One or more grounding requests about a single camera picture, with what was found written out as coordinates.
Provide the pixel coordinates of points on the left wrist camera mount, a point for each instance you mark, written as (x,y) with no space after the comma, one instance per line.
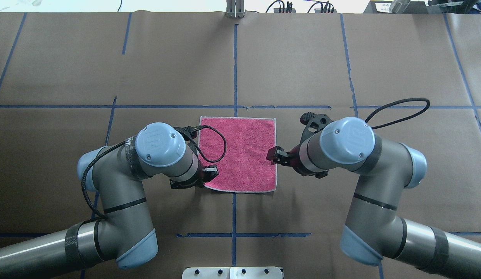
(189,133)

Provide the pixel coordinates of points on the pink towel with white hem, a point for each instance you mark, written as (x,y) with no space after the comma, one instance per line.
(244,143)

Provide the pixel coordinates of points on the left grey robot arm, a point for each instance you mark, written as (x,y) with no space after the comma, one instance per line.
(112,184)

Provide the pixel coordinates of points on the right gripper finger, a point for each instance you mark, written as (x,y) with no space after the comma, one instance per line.
(277,155)

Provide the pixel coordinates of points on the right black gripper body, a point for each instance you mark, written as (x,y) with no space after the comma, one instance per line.
(295,154)

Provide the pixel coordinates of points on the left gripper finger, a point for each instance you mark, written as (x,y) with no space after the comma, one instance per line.
(209,173)

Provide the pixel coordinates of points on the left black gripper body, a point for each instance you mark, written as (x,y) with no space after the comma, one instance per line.
(202,175)

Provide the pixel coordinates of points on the aluminium frame post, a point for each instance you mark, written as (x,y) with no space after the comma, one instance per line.
(235,9)

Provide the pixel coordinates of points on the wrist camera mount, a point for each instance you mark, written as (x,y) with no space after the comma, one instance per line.
(314,123)
(189,133)

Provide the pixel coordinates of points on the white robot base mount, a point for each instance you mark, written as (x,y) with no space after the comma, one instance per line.
(258,272)

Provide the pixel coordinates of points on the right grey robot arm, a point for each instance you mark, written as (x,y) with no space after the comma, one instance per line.
(373,230)

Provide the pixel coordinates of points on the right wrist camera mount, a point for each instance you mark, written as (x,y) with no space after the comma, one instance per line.
(314,123)

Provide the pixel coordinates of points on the metal cylinder weight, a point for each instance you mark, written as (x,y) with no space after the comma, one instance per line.
(399,6)

